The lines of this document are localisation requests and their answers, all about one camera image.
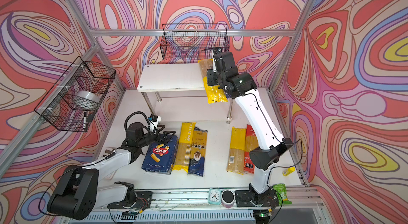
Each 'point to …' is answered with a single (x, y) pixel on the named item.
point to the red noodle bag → (252, 142)
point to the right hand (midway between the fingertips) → (214, 76)
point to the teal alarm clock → (214, 197)
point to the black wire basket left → (73, 103)
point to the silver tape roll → (87, 98)
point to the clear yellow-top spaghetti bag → (236, 151)
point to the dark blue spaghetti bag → (196, 161)
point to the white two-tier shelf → (176, 92)
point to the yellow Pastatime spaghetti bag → (184, 146)
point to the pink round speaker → (228, 197)
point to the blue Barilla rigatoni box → (161, 156)
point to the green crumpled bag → (280, 189)
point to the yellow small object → (288, 171)
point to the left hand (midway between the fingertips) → (170, 129)
